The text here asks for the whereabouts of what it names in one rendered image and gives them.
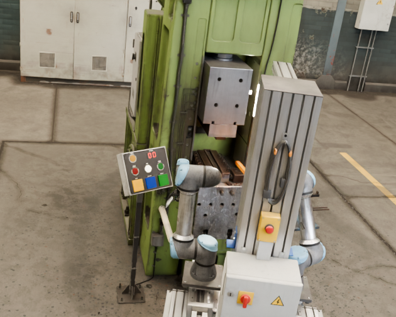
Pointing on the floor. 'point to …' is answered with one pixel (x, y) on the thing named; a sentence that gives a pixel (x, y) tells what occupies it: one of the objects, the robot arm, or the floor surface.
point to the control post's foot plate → (122, 291)
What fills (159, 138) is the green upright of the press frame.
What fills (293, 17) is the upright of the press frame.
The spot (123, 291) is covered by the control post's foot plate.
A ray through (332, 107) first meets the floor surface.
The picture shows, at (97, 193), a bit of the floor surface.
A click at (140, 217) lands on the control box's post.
